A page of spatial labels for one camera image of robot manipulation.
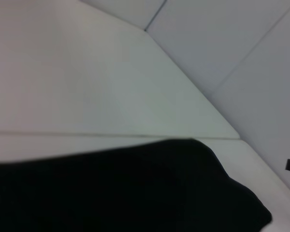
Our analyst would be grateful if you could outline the black shirt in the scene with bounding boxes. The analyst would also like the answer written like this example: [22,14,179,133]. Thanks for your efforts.
[0,138,273,232]

